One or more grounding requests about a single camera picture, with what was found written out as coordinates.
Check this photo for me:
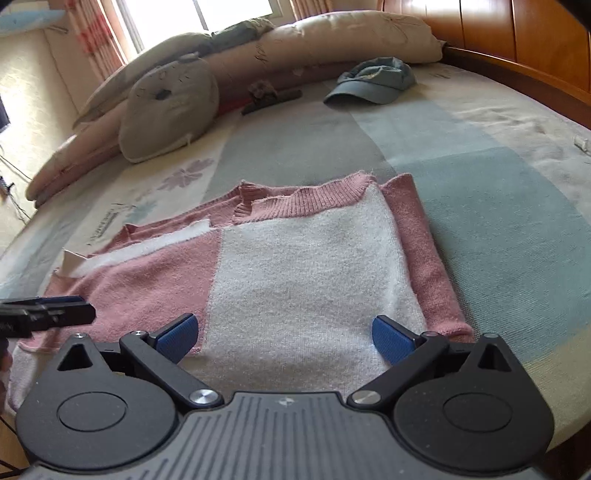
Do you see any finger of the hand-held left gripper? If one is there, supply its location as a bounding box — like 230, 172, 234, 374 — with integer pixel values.
0, 295, 86, 308
0, 302, 97, 339

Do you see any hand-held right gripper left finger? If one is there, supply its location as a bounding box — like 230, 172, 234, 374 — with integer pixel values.
55, 313, 222, 412

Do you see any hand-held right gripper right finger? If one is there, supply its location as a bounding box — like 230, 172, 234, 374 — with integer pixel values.
346, 318, 529, 409

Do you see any pink and white sweater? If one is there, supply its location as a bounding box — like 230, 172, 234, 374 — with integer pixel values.
7, 171, 476, 411

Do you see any grey cat-face cushion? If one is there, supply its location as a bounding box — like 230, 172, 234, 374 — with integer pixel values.
119, 53, 220, 164

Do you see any blue baseball cap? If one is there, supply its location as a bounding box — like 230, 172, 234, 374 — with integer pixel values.
323, 56, 417, 105

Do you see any grey patterned pillow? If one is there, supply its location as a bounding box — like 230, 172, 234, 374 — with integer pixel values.
73, 17, 275, 127

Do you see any black phone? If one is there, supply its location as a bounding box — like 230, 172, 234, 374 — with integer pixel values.
241, 89, 303, 114

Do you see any pink patterned curtain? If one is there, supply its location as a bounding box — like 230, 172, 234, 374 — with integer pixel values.
288, 0, 333, 21
65, 0, 127, 81

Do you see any folded floral quilt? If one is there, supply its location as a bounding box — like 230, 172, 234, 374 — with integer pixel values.
25, 10, 448, 208

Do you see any grey-green folded garment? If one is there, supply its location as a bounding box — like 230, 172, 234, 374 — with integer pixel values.
210, 18, 275, 49

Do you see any window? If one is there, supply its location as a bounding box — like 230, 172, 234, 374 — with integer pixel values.
113, 0, 296, 61

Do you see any wooden bed headboard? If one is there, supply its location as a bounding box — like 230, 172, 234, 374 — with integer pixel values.
376, 0, 591, 130

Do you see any black wall cable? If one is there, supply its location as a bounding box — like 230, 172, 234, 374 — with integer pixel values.
0, 154, 33, 222

